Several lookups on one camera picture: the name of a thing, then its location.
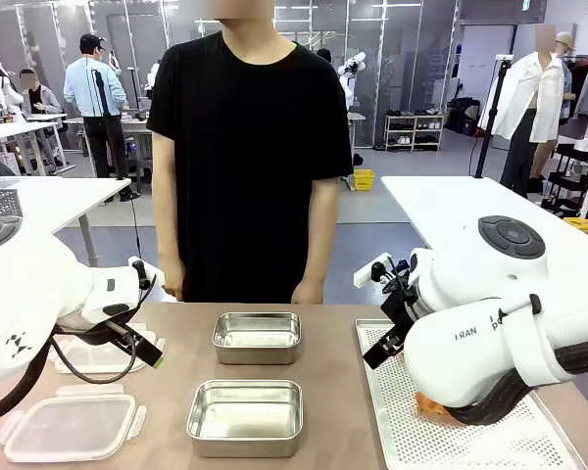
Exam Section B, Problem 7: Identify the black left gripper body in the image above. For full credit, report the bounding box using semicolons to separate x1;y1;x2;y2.
53;316;134;347

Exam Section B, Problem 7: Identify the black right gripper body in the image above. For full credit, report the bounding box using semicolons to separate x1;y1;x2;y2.
380;286;425;340

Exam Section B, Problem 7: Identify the golden brown croissant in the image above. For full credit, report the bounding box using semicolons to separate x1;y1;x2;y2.
415;391;467;428

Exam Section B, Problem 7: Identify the clear plastic clip lid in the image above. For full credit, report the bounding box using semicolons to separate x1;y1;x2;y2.
52;321;166;376
0;383;149;464

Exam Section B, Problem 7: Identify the person's right forearm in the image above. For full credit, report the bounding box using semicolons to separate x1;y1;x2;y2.
154;190;185;268

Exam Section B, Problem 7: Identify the person's left forearm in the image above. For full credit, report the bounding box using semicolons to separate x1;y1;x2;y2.
299;176;342;289

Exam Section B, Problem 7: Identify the rectangular stainless steel container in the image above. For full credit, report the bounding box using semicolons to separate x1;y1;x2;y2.
185;378;306;459
211;310;303;366

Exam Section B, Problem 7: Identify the person's right hand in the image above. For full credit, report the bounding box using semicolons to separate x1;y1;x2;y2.
159;258;185;302

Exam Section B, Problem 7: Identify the person's left hand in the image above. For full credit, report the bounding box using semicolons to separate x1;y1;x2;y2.
290;279;325;306

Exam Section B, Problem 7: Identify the perforated metal baking tray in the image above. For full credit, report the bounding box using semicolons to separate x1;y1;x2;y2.
354;317;588;470

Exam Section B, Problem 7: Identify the large white table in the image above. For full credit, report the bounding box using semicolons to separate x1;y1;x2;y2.
380;174;588;314

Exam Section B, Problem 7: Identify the white table with grey basket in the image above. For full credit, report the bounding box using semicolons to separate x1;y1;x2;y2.
0;174;132;268

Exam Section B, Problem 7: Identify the white shoe rack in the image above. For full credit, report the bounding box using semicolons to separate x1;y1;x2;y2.
383;112;446;153

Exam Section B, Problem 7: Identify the black tripod pole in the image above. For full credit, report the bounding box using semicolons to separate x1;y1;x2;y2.
472;55;515;180

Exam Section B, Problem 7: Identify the white desk with grey legs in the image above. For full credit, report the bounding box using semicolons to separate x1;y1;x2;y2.
0;113;75;176

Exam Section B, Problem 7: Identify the black rolling cart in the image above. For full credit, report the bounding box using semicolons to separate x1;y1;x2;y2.
541;139;588;219

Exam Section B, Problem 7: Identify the person in black t-shirt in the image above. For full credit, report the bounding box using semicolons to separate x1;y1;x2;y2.
146;0;355;305

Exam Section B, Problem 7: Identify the man in light blue shirt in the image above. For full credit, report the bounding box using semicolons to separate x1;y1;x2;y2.
62;32;129;202

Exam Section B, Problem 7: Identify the white humanoid robot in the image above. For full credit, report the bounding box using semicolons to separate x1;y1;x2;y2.
336;50;369;113

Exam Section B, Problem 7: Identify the seated person in grey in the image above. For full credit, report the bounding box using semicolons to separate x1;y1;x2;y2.
18;68;64;117

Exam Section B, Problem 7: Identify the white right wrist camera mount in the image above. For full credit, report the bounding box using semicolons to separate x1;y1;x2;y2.
353;253;398;289

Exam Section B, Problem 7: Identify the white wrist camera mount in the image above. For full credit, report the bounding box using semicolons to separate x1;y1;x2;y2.
353;253;398;289
126;255;177;303

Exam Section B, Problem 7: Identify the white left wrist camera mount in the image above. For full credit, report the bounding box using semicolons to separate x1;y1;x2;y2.
126;255;177;303

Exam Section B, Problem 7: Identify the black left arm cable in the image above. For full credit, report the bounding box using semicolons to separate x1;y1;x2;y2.
0;273;158;428

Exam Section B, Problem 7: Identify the thin black floor cable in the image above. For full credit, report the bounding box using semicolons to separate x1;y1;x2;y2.
129;193;142;268

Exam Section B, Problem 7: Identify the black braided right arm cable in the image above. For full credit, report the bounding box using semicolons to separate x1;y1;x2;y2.
445;336;588;428

